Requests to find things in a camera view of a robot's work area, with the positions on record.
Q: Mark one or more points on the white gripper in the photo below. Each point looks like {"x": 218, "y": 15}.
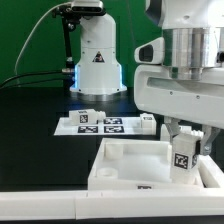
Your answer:
{"x": 195, "y": 101}

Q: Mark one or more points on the white square tabletop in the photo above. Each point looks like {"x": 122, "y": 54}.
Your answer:
{"x": 124, "y": 164}

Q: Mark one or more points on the white marker base sheet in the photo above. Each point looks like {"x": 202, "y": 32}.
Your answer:
{"x": 110, "y": 126}

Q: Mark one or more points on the white L-shaped obstacle fence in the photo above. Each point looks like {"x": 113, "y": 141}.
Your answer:
{"x": 61, "y": 205}

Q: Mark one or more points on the silver camera on stand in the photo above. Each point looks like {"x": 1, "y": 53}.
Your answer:
{"x": 87, "y": 6}

